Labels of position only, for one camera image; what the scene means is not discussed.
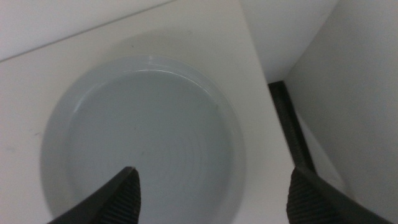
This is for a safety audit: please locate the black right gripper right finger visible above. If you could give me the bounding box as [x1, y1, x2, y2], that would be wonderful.
[285, 166, 395, 224]

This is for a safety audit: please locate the black ribbed strip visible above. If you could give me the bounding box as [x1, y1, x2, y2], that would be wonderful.
[267, 80, 317, 174]

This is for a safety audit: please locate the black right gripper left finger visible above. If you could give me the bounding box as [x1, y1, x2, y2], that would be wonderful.
[46, 166, 142, 224]

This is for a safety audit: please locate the grey shallow bowl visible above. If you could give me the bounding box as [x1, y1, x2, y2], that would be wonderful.
[39, 55, 247, 224]

